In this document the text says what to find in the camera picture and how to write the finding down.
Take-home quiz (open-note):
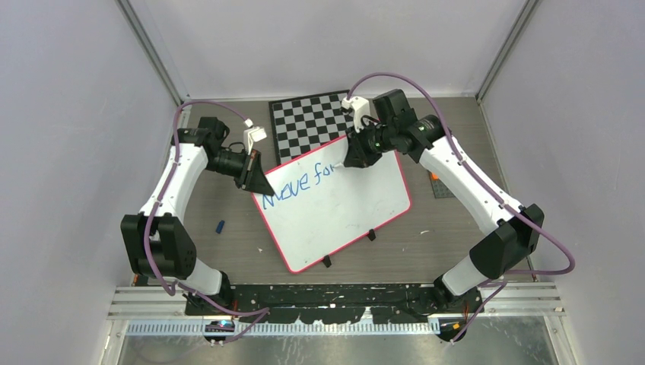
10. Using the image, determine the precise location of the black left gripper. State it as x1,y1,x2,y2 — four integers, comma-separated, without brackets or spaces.
207,148,275,196

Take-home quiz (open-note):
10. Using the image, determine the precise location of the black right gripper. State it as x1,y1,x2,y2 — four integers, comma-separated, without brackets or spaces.
346,118,396,168

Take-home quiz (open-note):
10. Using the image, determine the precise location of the pink framed whiteboard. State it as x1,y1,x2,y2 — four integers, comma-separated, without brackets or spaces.
252,137,411,274

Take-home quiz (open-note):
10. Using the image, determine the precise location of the blue marker cap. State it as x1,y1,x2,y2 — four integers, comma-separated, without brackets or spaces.
215,221,225,234

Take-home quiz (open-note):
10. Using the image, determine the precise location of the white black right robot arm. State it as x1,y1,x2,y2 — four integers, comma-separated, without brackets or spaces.
341,89,545,313

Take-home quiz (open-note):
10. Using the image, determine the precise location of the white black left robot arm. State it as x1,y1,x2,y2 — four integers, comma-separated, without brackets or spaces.
120,117,275,315

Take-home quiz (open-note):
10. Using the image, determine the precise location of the black white chessboard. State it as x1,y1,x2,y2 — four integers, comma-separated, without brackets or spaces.
268,90,353,165

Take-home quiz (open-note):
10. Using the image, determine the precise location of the grey studded building baseplate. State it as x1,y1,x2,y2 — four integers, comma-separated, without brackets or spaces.
429,174,455,198

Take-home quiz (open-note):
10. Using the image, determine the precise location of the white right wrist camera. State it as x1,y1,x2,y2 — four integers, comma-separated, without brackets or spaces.
341,97,370,133

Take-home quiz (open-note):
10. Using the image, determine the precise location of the black mounting base plate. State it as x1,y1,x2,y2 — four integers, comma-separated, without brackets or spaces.
212,284,481,325

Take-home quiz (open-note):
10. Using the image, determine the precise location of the slotted aluminium rail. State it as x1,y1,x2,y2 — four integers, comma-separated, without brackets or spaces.
126,319,440,336

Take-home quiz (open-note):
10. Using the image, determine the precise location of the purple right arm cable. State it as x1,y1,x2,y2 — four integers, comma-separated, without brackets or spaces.
345,72,576,346

